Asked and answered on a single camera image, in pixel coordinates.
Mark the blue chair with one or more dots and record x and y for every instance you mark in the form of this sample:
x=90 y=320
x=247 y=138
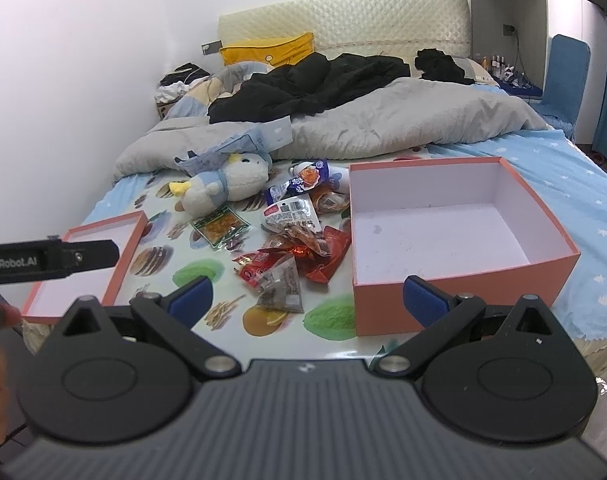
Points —
x=566 y=76

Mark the clear dark snack packet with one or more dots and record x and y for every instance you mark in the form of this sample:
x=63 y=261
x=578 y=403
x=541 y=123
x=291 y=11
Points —
x=279 y=287

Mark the cream quilted headboard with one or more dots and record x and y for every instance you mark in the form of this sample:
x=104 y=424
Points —
x=367 y=27

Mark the white blue plush bird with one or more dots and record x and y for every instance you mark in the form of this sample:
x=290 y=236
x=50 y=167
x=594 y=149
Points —
x=240 y=177

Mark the green pickled vegetable packet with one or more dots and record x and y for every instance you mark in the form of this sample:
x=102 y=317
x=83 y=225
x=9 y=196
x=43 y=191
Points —
x=221 y=226

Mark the yellow pillow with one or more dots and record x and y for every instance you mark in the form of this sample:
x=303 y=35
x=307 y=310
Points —
x=272 y=51

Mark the pink box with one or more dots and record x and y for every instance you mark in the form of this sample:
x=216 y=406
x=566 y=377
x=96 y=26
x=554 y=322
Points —
x=470 y=224

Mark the red snack packet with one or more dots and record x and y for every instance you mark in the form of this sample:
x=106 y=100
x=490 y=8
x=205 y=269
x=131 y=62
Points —
x=317 y=256

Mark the black clothes pile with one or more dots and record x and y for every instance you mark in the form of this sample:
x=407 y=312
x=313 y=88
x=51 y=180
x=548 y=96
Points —
x=308 y=88

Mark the black garment by headboard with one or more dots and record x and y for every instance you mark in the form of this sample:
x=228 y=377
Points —
x=435 y=65

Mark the grey duvet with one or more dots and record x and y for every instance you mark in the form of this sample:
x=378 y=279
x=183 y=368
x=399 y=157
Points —
x=408 y=112

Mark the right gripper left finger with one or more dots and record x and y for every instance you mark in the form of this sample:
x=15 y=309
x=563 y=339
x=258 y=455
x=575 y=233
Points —
x=169 y=321

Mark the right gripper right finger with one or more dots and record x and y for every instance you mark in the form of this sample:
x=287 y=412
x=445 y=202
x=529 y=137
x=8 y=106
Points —
x=445 y=319

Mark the blue kimchi snack packet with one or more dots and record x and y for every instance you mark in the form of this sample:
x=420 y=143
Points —
x=306 y=176

